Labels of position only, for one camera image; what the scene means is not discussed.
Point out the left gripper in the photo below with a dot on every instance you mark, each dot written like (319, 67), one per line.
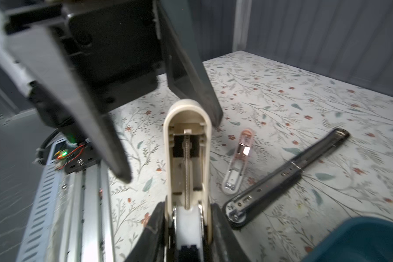
(96, 56)

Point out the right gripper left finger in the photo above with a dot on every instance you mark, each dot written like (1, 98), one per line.
(151, 244)

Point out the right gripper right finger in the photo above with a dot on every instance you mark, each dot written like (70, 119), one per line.
(224, 246)

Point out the black stapler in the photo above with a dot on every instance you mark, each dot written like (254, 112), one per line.
(240, 210)

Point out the pink mini stapler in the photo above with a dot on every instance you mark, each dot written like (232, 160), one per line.
(238, 163)

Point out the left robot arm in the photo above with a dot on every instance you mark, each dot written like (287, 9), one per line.
(51, 112)

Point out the teal plastic tray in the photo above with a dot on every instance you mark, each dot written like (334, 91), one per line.
(361, 239)

